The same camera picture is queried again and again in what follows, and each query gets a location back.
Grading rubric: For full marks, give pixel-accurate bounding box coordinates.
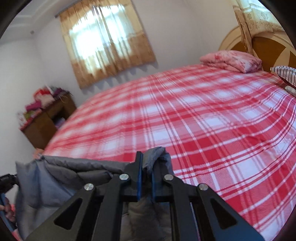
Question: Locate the grey padded jacket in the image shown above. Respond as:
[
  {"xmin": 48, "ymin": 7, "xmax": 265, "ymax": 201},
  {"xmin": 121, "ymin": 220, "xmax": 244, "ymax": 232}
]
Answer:
[{"xmin": 15, "ymin": 156, "xmax": 172, "ymax": 240}]

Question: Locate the pile of clothes on cabinet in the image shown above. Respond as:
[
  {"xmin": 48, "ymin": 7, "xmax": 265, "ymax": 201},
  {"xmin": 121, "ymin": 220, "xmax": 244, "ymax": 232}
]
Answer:
[{"xmin": 16, "ymin": 85, "xmax": 69, "ymax": 128}]

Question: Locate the brown wooden cabinet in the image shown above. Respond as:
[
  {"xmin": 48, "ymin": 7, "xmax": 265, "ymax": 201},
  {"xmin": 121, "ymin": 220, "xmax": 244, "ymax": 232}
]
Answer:
[{"xmin": 20, "ymin": 91, "xmax": 76, "ymax": 149}]

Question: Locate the red plaid bed sheet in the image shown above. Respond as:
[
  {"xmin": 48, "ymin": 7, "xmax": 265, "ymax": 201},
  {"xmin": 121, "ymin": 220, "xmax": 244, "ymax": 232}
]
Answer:
[{"xmin": 44, "ymin": 65, "xmax": 295, "ymax": 240}]

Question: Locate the pink floral pillow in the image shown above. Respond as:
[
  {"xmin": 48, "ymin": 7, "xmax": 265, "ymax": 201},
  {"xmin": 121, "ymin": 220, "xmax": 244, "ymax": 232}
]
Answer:
[{"xmin": 200, "ymin": 50, "xmax": 262, "ymax": 73}]

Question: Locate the beige curtain far window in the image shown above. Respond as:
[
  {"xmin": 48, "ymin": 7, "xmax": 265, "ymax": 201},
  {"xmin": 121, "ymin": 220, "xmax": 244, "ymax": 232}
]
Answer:
[{"xmin": 58, "ymin": 1, "xmax": 156, "ymax": 89}]

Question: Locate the striped pillow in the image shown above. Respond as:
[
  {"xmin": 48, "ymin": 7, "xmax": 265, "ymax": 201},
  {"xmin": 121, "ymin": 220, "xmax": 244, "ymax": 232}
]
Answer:
[{"xmin": 270, "ymin": 65, "xmax": 296, "ymax": 88}]

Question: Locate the wooden headboard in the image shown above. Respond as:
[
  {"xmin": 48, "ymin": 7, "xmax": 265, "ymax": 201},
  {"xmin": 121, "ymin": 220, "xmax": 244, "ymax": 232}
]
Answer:
[{"xmin": 219, "ymin": 27, "xmax": 296, "ymax": 72}]

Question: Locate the beige lace curtain near headboard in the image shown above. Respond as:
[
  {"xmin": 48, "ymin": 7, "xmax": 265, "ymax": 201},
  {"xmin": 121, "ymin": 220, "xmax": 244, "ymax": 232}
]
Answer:
[{"xmin": 231, "ymin": 0, "xmax": 285, "ymax": 55}]

